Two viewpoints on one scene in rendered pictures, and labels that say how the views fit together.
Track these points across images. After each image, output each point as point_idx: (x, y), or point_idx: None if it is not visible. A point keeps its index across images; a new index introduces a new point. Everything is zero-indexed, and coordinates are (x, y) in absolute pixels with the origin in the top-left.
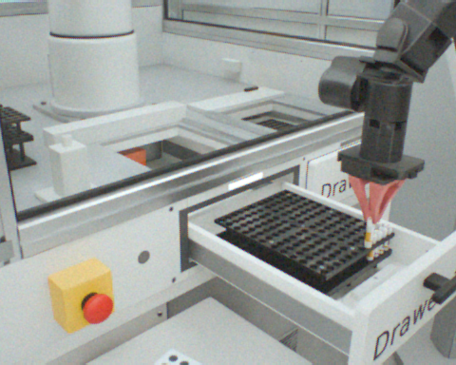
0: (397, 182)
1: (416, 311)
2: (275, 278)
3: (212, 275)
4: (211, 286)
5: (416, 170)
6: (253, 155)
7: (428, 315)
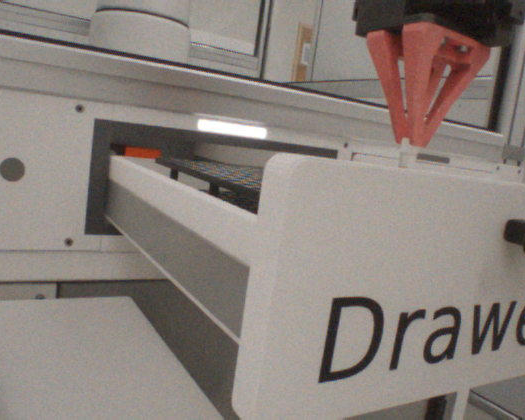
0: (465, 47)
1: (482, 314)
2: (175, 196)
3: (151, 272)
4: (150, 296)
5: (507, 12)
6: (250, 89)
7: (519, 359)
